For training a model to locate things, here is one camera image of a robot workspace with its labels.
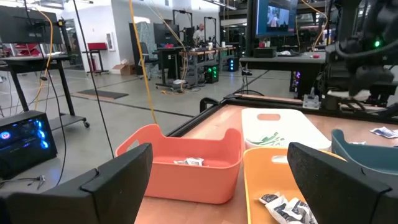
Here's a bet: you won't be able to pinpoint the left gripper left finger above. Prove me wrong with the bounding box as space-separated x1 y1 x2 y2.
0 142 154 224

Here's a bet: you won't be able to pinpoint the PC tower green fans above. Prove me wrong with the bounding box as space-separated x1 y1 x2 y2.
203 63 220 85

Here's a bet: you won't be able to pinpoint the blue-print white square packet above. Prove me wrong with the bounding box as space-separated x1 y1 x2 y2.
369 126 398 139

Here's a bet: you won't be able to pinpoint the black floor mat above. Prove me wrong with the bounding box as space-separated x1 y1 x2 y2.
75 88 130 101

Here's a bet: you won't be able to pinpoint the black office chair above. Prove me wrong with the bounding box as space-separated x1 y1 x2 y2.
138 41 160 81

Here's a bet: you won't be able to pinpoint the red cart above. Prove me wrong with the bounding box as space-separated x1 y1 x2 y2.
81 42 110 76

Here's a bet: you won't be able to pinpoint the wooden desk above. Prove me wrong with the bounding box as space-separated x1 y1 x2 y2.
178 45 237 88

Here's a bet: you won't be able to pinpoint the white wall frame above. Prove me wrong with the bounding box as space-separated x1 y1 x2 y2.
105 30 116 52

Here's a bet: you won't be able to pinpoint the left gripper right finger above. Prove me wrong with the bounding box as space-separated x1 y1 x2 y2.
286 141 398 224

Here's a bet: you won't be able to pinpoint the person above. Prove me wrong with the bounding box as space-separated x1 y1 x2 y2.
192 22 206 44

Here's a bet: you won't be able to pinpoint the black monitor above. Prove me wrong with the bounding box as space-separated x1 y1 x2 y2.
153 22 180 48

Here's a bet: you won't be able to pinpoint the yellow hanging cable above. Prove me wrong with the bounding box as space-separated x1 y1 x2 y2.
129 0 159 125

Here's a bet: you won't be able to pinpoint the black device box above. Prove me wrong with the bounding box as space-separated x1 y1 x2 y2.
252 47 278 59

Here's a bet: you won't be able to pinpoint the PC tower blue fans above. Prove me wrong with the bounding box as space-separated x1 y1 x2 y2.
226 57 240 73

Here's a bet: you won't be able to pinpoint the black-print white square packet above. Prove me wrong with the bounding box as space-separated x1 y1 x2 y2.
287 198 318 224
258 192 281 205
266 195 299 224

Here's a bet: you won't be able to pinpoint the grey desk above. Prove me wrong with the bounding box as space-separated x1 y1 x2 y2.
238 50 328 101

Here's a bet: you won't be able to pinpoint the computer monitor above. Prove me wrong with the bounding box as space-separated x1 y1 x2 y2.
254 0 300 39

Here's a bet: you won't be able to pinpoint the white plastic bin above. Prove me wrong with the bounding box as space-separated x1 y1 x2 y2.
241 107 333 152

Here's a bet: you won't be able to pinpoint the large black screen on stand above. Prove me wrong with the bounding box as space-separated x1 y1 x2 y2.
0 5 63 45

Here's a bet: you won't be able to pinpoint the orange plastic bin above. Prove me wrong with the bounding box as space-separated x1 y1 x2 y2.
114 123 244 205

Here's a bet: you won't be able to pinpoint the black PC tower glowing fans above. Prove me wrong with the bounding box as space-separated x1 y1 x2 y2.
0 110 58 180

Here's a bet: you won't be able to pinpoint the silver mounting bracket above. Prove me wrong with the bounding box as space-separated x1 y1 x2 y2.
302 88 321 110

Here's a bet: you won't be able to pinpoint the white box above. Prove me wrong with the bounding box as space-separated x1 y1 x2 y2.
326 89 371 102

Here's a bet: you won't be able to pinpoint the open cardboard box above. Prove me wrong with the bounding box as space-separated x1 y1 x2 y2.
111 63 137 76

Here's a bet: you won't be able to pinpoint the yellow plastic bin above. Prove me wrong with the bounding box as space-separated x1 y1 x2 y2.
242 146 348 224

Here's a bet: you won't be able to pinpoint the teal plastic bin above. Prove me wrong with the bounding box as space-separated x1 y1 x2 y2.
330 128 398 187

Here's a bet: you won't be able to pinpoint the black wheeled cart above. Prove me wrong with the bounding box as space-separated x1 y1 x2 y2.
0 52 91 129

